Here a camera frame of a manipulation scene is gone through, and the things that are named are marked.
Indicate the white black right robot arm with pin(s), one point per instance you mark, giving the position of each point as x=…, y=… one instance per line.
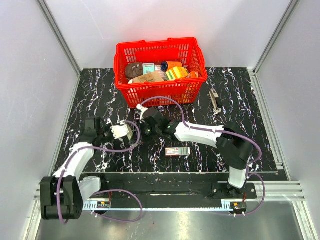
x=234, y=148

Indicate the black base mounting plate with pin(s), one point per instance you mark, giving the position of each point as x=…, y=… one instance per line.
x=215, y=190

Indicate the orange packet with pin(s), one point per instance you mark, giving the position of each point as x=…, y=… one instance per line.
x=192, y=75

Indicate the beige stapler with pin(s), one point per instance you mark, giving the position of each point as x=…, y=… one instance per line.
x=129, y=134

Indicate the orange cylinder can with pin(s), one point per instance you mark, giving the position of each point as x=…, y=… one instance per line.
x=167, y=65

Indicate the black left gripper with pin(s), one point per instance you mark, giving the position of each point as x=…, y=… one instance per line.
x=108, y=127

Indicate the brown round item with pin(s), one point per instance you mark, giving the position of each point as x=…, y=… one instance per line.
x=134, y=70

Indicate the cardboard box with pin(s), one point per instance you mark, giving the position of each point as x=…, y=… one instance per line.
x=152, y=77

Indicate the red plastic basket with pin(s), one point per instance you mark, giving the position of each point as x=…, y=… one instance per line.
x=184, y=91

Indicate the yellow green striped box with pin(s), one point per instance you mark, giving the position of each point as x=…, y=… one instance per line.
x=176, y=73

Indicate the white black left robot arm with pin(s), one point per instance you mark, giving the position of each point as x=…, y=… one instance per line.
x=62, y=195

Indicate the teal small box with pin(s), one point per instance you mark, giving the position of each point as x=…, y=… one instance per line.
x=148, y=68

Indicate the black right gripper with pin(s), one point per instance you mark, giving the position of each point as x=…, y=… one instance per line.
x=145, y=122

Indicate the staple box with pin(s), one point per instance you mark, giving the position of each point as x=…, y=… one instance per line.
x=177, y=151

